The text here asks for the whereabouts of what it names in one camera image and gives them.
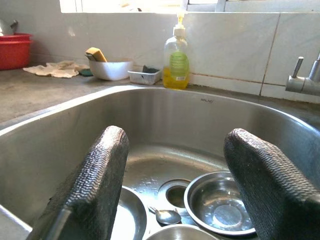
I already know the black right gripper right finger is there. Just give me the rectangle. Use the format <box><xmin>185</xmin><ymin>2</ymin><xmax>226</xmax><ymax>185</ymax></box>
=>
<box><xmin>223</xmin><ymin>128</ymin><xmax>320</xmax><ymax>240</ymax></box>

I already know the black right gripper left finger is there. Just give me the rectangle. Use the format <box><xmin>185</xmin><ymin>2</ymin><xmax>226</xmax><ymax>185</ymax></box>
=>
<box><xmin>26</xmin><ymin>125</ymin><xmax>130</xmax><ymax>240</ymax></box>

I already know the wide steel bowl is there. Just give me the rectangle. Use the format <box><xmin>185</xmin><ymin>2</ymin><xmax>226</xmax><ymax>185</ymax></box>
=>
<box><xmin>183</xmin><ymin>170</ymin><xmax>257</xmax><ymax>236</ymax></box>

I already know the steel plate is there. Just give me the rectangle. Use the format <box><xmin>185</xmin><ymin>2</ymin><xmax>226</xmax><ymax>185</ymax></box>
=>
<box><xmin>111</xmin><ymin>185</ymin><xmax>148</xmax><ymax>240</ymax></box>

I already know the sink drain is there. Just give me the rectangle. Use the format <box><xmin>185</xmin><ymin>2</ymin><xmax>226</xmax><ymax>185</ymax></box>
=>
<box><xmin>157</xmin><ymin>178</ymin><xmax>192</xmax><ymax>217</ymax></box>

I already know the steel spoon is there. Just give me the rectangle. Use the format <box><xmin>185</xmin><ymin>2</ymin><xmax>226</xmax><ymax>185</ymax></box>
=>
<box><xmin>147</xmin><ymin>205</ymin><xmax>182</xmax><ymax>225</ymax></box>

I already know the stainless steel sink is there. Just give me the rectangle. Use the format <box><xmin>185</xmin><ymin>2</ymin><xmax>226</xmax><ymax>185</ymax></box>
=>
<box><xmin>0</xmin><ymin>83</ymin><xmax>320</xmax><ymax>240</ymax></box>

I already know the white plastic bowl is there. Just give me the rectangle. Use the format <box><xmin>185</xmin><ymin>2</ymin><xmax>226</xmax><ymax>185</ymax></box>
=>
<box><xmin>87</xmin><ymin>58</ymin><xmax>134</xmax><ymax>81</ymax></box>

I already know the steel faucet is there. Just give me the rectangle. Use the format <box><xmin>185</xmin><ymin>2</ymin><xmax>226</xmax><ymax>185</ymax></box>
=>
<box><xmin>285</xmin><ymin>52</ymin><xmax>320</xmax><ymax>97</ymax></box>

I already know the small white rectangular tray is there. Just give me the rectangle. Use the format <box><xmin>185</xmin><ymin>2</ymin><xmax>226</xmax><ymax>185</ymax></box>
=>
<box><xmin>127</xmin><ymin>69</ymin><xmax>162</xmax><ymax>86</ymax></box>

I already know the beige dish cloth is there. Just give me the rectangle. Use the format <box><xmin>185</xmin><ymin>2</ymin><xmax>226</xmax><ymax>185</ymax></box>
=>
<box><xmin>22</xmin><ymin>60</ymin><xmax>90</xmax><ymax>79</ymax></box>

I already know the dark scourer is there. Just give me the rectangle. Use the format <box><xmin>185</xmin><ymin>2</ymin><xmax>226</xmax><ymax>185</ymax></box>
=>
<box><xmin>142</xmin><ymin>65</ymin><xmax>160</xmax><ymax>74</ymax></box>

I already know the yellow sponge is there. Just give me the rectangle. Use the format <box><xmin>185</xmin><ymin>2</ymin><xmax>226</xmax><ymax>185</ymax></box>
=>
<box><xmin>84</xmin><ymin>47</ymin><xmax>108</xmax><ymax>63</ymax></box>

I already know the steel faucet lever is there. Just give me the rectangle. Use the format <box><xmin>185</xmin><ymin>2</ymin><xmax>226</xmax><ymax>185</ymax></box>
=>
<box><xmin>291</xmin><ymin>56</ymin><xmax>305</xmax><ymax>78</ymax></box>

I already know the dish soap pump bottle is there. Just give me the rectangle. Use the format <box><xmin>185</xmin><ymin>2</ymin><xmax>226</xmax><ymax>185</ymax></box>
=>
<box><xmin>162</xmin><ymin>11</ymin><xmax>190</xmax><ymax>90</ymax></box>

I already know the red plastic basin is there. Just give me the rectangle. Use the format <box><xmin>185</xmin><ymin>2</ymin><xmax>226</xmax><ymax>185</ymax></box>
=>
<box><xmin>0</xmin><ymin>33</ymin><xmax>33</xmax><ymax>71</ymax></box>

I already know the upturned steel bowl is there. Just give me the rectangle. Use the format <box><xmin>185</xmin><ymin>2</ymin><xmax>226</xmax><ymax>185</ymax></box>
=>
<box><xmin>0</xmin><ymin>19</ymin><xmax>19</xmax><ymax>37</ymax></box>

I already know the window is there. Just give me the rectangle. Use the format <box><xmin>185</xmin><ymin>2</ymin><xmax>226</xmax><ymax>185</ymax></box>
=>
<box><xmin>59</xmin><ymin>0</ymin><xmax>320</xmax><ymax>14</ymax></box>

